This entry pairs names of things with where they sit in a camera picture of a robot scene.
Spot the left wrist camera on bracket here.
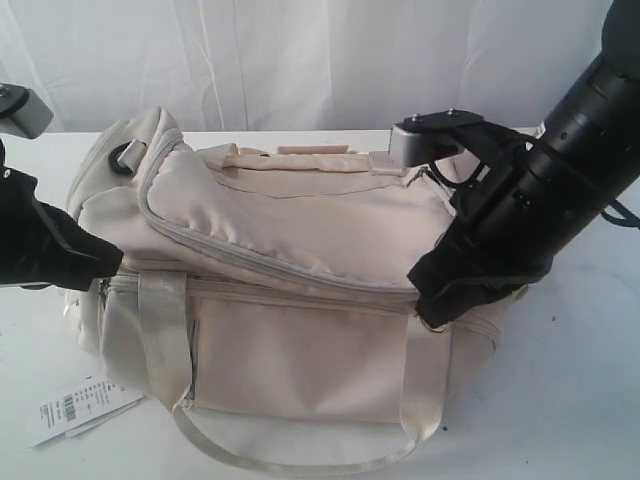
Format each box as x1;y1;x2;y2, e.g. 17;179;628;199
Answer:
0;83;54;139

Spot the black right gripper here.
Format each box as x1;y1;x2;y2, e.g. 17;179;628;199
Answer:
408;146;600;329

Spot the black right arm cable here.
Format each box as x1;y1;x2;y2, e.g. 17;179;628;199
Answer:
429;139;640;229

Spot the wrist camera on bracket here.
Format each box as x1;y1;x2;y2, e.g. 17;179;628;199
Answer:
0;83;54;139
388;109;500;167

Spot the white backdrop curtain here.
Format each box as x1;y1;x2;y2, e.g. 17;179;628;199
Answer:
1;1;610;132

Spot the white paper hang tag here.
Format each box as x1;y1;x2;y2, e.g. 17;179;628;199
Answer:
27;375;144;447

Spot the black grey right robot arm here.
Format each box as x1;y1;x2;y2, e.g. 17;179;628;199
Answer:
398;1;639;328

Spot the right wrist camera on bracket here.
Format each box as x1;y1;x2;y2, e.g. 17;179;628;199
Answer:
388;109;500;167

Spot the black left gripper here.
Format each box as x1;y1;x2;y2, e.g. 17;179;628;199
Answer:
1;143;124;292

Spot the cream fabric duffel bag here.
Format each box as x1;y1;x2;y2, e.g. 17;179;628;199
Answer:
65;107;518;476

